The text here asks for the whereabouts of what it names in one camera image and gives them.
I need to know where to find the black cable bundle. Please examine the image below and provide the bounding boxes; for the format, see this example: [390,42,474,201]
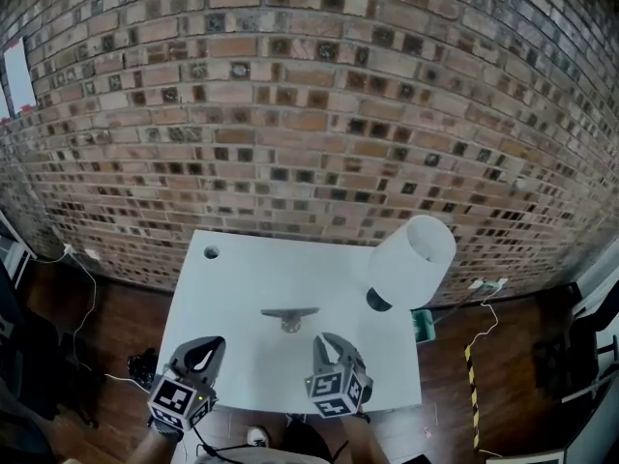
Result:
[126,348,160,390]

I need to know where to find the white table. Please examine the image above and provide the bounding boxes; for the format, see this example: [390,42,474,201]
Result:
[157,228,425,413]

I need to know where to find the yellow black floor tape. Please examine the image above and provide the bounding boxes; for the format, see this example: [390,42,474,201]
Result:
[463,344,483,450]

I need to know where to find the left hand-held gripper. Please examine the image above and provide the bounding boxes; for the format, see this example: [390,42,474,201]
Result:
[146,334,227,433]

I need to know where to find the person's right forearm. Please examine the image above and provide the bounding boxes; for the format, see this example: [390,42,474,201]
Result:
[336,416,394,464]

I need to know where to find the white shoe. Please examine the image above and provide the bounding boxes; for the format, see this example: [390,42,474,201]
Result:
[246,425,270,449]

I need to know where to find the person's dark trousers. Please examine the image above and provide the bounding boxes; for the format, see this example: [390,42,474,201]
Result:
[282,418,339,456]

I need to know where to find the white power cable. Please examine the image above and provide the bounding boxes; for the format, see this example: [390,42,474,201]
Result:
[36,246,152,387]
[462,301,500,352]

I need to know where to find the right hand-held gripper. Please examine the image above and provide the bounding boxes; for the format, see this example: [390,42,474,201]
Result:
[303,333,375,421]

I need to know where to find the green mop handle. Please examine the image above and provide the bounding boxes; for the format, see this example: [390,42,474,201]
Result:
[432,280,507,321]

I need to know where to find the white metal shelf rack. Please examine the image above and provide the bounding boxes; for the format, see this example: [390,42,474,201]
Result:
[0,210,38,289]

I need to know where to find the green dustpan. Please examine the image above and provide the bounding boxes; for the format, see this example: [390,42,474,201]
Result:
[410,308,437,343]

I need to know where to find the white table lamp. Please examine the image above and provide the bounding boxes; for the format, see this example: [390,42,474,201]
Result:
[366,214,457,313]

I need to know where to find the small grey metal part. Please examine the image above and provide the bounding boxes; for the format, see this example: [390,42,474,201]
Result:
[259,305,322,335]

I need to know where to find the person's left forearm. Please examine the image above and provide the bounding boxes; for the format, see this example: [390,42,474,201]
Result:
[129,430,181,464]

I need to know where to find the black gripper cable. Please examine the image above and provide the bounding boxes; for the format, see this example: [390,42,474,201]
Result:
[192,425,349,463]

